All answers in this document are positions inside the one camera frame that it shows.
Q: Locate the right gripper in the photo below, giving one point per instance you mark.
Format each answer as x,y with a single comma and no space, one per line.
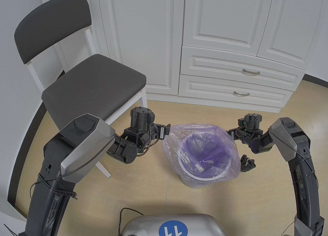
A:
235,134

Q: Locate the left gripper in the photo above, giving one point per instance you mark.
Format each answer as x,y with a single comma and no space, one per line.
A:
162,132

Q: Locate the white wardrobe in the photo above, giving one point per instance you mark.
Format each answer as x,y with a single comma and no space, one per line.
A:
225,12

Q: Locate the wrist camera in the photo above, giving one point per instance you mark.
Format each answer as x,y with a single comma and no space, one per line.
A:
151,117
241,122

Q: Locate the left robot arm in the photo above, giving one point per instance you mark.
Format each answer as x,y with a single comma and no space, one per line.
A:
76,147

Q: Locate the crumpled black plastic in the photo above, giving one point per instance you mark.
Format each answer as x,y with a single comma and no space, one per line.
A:
247,164

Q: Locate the purple plastic bag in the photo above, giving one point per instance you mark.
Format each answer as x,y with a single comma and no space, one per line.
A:
174,137

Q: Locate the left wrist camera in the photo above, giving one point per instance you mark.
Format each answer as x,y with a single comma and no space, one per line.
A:
151,117

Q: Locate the white trash bin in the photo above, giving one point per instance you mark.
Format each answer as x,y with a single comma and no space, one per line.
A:
202,181

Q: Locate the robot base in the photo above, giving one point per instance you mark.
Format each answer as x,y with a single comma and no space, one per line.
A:
153,226

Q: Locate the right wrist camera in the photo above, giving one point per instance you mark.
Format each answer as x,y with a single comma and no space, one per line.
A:
241,122

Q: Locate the white chair with grey cushions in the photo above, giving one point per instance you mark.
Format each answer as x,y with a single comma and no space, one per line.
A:
97,83

